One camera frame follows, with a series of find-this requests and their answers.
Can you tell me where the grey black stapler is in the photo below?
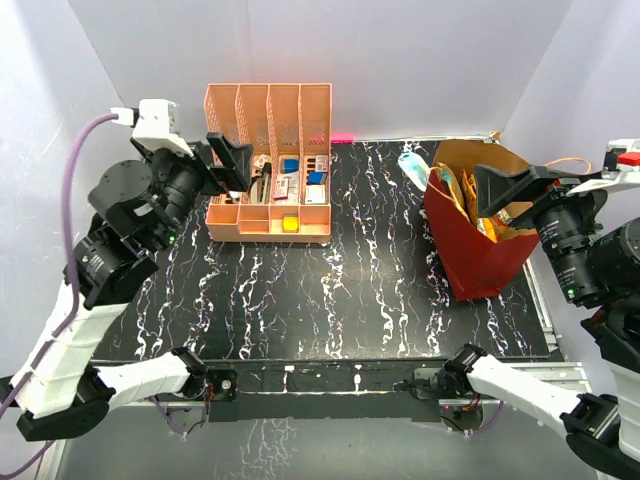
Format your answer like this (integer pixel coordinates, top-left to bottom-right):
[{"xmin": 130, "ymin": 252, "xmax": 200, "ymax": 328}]
[{"xmin": 249, "ymin": 163, "xmax": 272, "ymax": 204}]

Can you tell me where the blue white packaged item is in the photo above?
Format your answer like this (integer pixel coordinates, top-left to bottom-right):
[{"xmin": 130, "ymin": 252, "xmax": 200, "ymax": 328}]
[{"xmin": 398, "ymin": 151, "xmax": 431, "ymax": 192}]

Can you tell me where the red brown paper bag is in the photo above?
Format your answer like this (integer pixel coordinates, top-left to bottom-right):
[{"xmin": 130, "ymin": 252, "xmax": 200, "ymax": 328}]
[{"xmin": 423, "ymin": 139, "xmax": 539, "ymax": 301}]

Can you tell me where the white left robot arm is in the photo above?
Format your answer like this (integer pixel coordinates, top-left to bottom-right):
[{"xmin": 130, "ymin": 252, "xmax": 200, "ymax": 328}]
[{"xmin": 1, "ymin": 132, "xmax": 254, "ymax": 442}]

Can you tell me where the peach plastic desk organizer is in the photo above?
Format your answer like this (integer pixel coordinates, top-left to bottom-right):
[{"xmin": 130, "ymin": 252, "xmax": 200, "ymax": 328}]
[{"xmin": 204, "ymin": 83, "xmax": 332, "ymax": 244}]

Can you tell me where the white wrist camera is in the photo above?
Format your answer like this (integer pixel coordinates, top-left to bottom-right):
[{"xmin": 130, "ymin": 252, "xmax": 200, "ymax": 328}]
[
  {"xmin": 110, "ymin": 99, "xmax": 190, "ymax": 155},
  {"xmin": 568, "ymin": 139, "xmax": 639, "ymax": 196}
]

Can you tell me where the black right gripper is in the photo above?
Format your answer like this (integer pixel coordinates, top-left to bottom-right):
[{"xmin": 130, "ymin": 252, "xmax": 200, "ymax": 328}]
[{"xmin": 470, "ymin": 162, "xmax": 612, "ymax": 301}]

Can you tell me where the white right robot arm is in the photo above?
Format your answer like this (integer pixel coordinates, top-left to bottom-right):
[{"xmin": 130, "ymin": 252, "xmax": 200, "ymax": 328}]
[{"xmin": 436, "ymin": 165, "xmax": 639, "ymax": 479}]

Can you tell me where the blue grey eraser right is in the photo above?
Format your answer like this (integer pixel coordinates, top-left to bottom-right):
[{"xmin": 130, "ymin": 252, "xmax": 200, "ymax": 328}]
[{"xmin": 307, "ymin": 171, "xmax": 327, "ymax": 185}]

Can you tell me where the gold snack packet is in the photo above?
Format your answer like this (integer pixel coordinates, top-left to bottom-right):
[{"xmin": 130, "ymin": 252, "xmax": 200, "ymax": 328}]
[{"xmin": 437, "ymin": 163, "xmax": 469, "ymax": 220}]

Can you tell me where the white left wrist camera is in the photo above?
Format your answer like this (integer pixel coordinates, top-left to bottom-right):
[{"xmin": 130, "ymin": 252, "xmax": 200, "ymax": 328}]
[{"xmin": 110, "ymin": 99, "xmax": 190, "ymax": 155}]

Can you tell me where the white red label packet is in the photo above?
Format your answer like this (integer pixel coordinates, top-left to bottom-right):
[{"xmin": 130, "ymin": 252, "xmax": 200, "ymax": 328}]
[{"xmin": 273, "ymin": 172, "xmax": 300, "ymax": 204}]

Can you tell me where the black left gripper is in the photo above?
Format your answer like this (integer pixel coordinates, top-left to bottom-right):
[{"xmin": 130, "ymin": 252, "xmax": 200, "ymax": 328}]
[{"xmin": 142, "ymin": 131, "xmax": 251, "ymax": 250}]

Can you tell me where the white flat box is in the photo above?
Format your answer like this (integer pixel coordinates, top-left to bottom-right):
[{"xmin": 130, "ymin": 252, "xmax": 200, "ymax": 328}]
[{"xmin": 305, "ymin": 185, "xmax": 328, "ymax": 205}]

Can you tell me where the orange snack packet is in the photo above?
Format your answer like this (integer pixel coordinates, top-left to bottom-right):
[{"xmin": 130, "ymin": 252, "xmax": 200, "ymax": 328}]
[{"xmin": 461, "ymin": 171, "xmax": 511, "ymax": 243}]

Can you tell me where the yellow grey stamp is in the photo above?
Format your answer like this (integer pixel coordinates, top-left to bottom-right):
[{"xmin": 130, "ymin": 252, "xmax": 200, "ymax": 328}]
[{"xmin": 282, "ymin": 214, "xmax": 299, "ymax": 233}]

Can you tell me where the blue grey eraser back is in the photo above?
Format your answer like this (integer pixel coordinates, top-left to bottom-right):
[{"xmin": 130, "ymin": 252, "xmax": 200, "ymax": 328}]
[{"xmin": 281, "ymin": 157, "xmax": 299, "ymax": 174}]

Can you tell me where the blue grey eraser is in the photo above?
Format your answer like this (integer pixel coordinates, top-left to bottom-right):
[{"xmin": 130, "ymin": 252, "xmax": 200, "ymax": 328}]
[
  {"xmin": 281, "ymin": 157, "xmax": 299, "ymax": 174},
  {"xmin": 307, "ymin": 171, "xmax": 327, "ymax": 185}
]

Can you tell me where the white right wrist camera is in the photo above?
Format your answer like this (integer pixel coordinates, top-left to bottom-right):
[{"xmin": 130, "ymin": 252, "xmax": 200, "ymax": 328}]
[{"xmin": 568, "ymin": 139, "xmax": 639, "ymax": 196}]

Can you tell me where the white red small box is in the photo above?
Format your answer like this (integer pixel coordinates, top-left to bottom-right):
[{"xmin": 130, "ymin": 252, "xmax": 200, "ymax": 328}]
[{"xmin": 314, "ymin": 155, "xmax": 329, "ymax": 172}]

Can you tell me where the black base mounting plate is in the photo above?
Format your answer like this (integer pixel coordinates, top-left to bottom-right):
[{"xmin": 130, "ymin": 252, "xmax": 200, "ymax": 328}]
[{"xmin": 205, "ymin": 359, "xmax": 485, "ymax": 430}]

